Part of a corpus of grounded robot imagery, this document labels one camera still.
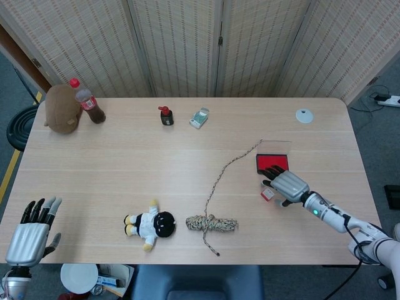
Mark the white round table grommet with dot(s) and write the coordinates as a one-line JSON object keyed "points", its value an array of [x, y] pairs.
{"points": [[304, 116]]}

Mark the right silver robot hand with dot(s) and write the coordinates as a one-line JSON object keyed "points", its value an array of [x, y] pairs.
{"points": [[289, 184]]}

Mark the white round bowl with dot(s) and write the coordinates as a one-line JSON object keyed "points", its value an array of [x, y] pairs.
{"points": [[78, 278]]}

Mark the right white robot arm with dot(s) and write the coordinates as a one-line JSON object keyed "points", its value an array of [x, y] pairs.
{"points": [[331, 215]]}

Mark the white power strip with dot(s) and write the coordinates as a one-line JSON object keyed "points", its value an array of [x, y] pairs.
{"points": [[389, 101]]}

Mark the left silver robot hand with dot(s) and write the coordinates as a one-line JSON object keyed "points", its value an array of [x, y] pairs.
{"points": [[26, 240]]}

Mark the green white tissue pack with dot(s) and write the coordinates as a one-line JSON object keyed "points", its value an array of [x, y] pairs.
{"points": [[198, 118]]}

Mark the cola bottle red cap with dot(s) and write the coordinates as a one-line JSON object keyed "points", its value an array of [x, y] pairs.
{"points": [[92, 107]]}

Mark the blue chair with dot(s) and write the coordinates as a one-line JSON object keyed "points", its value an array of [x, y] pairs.
{"points": [[197, 281]]}

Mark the brown wooden door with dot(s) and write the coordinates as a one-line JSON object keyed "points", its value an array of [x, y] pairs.
{"points": [[18, 56]]}

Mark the small red white object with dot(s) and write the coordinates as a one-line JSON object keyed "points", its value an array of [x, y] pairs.
{"points": [[267, 194]]}

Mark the box with papers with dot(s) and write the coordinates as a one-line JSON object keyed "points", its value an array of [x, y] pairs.
{"points": [[114, 279]]}

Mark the brown plush toy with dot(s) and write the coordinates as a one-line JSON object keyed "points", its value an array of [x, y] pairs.
{"points": [[61, 109]]}

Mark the red box with clear lid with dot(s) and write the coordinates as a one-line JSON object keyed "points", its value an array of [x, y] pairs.
{"points": [[270, 162]]}

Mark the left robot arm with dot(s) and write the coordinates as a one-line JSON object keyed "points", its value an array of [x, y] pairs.
{"points": [[15, 281]]}

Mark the black-headed plush doll white shirt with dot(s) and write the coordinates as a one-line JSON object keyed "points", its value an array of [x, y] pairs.
{"points": [[156, 223]]}

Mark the black flat floor object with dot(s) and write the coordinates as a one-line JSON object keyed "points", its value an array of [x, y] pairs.
{"points": [[393, 197]]}

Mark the black round stool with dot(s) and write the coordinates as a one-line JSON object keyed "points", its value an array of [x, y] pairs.
{"points": [[18, 128]]}

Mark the woven folding screen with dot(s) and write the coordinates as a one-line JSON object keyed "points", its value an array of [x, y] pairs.
{"points": [[187, 47]]}

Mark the black ink bottle red cap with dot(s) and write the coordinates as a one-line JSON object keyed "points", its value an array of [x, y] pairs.
{"points": [[167, 118]]}

